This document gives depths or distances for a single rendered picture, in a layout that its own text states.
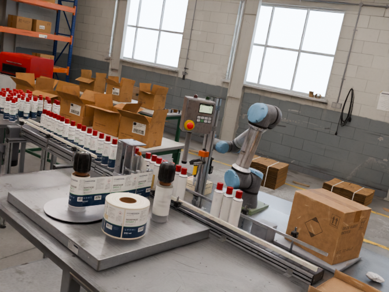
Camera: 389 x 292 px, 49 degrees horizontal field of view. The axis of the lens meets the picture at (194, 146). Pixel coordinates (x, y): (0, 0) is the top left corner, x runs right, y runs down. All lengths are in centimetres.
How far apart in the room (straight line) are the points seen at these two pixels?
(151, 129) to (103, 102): 79
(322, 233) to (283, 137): 582
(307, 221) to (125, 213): 92
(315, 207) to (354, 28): 570
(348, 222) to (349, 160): 548
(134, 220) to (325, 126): 608
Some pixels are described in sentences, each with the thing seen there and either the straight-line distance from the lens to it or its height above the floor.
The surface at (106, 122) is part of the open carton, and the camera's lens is 442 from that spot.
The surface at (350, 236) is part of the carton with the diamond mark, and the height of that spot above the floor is 99.
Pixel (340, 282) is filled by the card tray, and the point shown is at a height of 83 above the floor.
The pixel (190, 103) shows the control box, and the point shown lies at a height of 145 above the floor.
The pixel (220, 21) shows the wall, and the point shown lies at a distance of 866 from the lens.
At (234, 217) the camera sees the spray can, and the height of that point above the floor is 95.
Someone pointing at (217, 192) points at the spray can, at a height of 104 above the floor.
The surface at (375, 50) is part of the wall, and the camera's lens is 756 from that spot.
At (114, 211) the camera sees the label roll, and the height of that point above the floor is 100.
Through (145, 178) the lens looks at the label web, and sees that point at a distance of 229.
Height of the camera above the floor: 171
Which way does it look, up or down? 12 degrees down
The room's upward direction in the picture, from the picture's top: 10 degrees clockwise
